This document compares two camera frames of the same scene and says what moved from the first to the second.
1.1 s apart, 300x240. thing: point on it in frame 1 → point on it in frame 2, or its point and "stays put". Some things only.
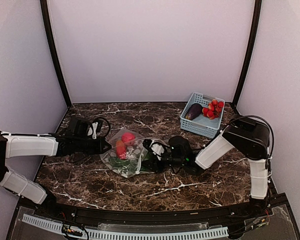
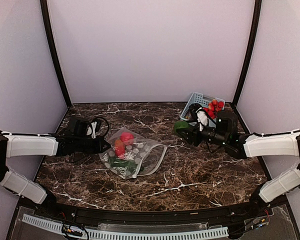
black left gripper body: [81, 146] stays put
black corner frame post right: [257, 18] stays put
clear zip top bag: [124, 153] stays put
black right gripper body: [155, 163] → [194, 134]
